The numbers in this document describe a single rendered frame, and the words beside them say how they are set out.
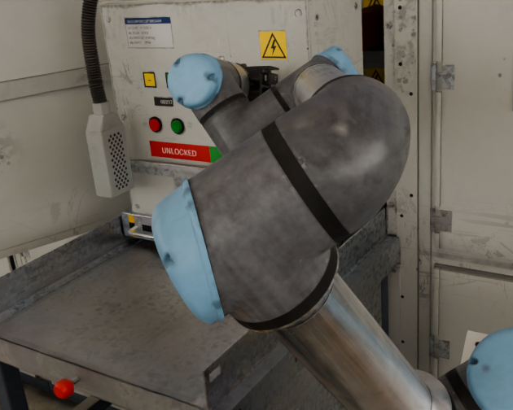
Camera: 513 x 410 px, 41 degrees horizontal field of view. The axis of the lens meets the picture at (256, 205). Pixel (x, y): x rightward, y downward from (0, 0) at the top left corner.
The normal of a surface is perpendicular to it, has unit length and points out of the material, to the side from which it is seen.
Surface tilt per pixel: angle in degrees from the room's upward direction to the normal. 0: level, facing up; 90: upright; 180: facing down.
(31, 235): 90
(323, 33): 90
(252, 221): 73
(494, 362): 40
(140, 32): 90
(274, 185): 65
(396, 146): 77
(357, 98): 24
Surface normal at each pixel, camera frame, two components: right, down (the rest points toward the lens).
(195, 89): -0.30, 0.11
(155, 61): -0.53, 0.34
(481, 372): -0.31, -0.48
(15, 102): 0.58, 0.24
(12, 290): 0.84, 0.12
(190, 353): -0.08, -0.93
